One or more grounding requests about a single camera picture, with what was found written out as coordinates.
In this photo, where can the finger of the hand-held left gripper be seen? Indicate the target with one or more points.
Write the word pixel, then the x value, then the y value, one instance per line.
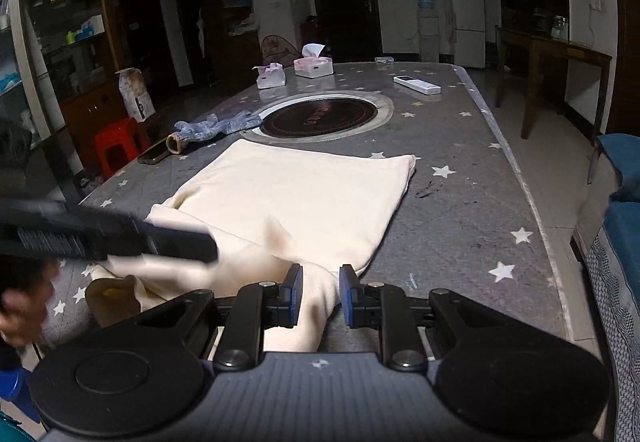
pixel 185 244

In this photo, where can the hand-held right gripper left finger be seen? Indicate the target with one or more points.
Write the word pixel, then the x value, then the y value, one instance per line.
pixel 292 294

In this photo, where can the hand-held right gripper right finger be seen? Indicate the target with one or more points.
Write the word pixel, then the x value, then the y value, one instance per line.
pixel 348 294

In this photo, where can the cream sweater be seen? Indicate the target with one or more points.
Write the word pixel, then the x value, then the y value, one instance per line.
pixel 300 192

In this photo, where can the person's left hand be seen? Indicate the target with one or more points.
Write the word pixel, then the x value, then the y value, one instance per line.
pixel 22 307

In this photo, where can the flat black object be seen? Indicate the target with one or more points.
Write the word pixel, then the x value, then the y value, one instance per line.
pixel 152 155

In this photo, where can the red plastic stool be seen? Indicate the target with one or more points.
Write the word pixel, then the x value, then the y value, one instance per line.
pixel 117 137

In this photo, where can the blue grey sock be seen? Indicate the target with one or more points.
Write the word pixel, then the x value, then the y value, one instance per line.
pixel 220 126

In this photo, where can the grey star tablecloth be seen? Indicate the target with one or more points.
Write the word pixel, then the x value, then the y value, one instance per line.
pixel 465 202

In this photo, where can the white paper bag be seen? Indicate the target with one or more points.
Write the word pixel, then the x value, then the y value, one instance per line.
pixel 135 95

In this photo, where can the blue plastic stool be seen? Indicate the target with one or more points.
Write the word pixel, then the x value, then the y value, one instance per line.
pixel 15 392

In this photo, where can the round black induction cooker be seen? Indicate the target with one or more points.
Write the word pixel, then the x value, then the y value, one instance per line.
pixel 320 117

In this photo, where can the small pink tissue pack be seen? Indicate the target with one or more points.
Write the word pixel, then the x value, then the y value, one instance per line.
pixel 270 78

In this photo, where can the pink white tissue box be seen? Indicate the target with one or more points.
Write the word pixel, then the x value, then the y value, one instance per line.
pixel 314 66

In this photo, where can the white remote control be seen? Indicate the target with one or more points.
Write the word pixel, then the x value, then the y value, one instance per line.
pixel 417 84

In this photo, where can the grey patterned sofa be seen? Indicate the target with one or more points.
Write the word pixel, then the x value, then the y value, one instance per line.
pixel 612 312

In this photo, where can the white water dispenser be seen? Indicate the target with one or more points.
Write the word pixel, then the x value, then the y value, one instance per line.
pixel 429 35

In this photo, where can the dark wooden door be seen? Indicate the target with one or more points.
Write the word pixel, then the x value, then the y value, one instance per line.
pixel 345 2

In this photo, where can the white refrigerator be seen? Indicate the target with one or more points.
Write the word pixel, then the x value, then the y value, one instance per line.
pixel 467 22

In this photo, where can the blue sofa cover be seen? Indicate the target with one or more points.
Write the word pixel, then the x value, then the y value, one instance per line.
pixel 625 162

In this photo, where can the dark wooden desk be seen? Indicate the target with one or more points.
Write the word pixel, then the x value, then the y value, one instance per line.
pixel 565 50

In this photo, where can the dark wooden panel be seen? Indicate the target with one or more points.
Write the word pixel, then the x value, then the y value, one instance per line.
pixel 627 22

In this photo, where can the arched wooden wall unit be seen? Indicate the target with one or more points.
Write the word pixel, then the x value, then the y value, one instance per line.
pixel 85 52

